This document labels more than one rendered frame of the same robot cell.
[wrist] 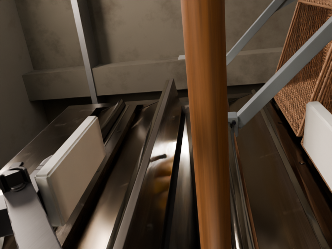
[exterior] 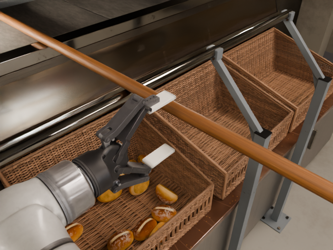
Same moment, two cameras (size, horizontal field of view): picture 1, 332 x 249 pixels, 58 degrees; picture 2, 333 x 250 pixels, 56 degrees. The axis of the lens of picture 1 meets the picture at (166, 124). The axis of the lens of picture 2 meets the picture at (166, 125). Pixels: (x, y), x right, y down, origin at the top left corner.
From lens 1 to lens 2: 0.51 m
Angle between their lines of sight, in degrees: 50
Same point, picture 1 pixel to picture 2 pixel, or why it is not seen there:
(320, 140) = (162, 153)
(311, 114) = (170, 151)
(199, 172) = not seen: hidden behind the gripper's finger
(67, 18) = not seen: outside the picture
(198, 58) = (195, 123)
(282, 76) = (234, 92)
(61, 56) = not seen: outside the picture
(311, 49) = (243, 110)
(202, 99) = (184, 117)
